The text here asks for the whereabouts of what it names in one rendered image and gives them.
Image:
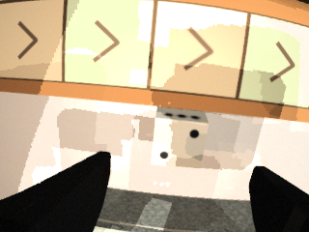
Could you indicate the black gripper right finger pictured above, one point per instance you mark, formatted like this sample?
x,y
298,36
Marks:
x,y
277,206

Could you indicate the beige die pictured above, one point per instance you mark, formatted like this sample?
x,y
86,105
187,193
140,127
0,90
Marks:
x,y
179,137

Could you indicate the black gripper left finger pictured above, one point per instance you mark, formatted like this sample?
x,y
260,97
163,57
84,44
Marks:
x,y
70,201

